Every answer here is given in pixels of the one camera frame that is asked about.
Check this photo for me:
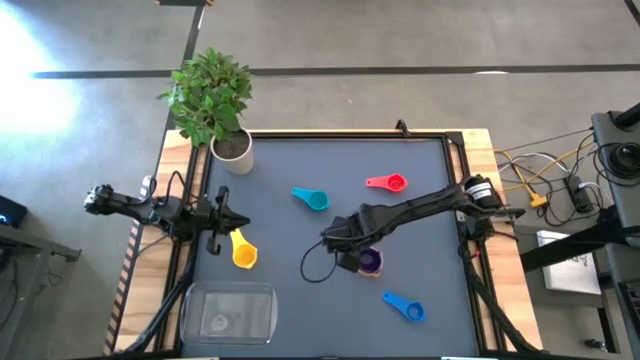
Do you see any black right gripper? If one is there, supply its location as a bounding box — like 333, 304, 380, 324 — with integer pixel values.
321, 214, 364, 274

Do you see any green plant in white pot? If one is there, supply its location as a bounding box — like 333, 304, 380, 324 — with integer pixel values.
157, 47, 255, 176

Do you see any blue measuring cup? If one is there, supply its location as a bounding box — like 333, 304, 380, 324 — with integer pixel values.
381, 290, 427, 323

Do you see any black power strip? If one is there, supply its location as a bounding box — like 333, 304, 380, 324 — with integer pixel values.
563, 174, 595, 214

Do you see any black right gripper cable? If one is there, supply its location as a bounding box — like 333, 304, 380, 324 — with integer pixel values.
299, 238, 342, 284

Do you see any black stand beam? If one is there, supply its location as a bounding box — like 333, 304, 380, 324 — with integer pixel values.
518, 204, 631, 274

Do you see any teal measuring cup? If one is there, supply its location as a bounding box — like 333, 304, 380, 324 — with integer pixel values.
290, 186, 331, 213

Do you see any red measuring cup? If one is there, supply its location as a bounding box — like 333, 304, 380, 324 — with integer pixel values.
365, 172, 409, 194

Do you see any grey metal desk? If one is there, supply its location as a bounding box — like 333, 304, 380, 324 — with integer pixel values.
0, 223, 82, 360

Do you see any grey equipment stand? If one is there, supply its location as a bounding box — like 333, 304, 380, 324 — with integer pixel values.
591, 102, 640, 360

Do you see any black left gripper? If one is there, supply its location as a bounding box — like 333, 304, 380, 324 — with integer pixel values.
198, 185, 252, 256

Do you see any black yellow hazard tape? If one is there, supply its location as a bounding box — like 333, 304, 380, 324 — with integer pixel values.
102, 219, 146, 356

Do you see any black cable coil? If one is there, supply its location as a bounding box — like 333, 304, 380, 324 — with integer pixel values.
597, 141, 640, 187

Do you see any white cable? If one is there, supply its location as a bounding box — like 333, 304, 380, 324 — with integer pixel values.
497, 151, 571, 176

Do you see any yellow cable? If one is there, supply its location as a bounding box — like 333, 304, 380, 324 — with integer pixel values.
494, 142, 596, 209

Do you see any yellow measuring cup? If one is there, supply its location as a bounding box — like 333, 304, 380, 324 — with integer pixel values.
228, 227, 260, 271

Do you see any clear plastic container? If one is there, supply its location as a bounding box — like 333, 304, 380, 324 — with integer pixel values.
178, 280, 279, 346

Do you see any purple measuring cup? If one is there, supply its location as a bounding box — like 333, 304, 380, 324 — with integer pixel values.
359, 248, 383, 275

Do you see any black metal rig frame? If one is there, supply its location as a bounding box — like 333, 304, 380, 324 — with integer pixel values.
112, 128, 544, 359

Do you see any white board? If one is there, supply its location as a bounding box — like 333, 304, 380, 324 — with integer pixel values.
536, 228, 603, 296

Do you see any black monitor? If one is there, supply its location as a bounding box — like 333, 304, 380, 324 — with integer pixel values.
0, 193, 29, 230

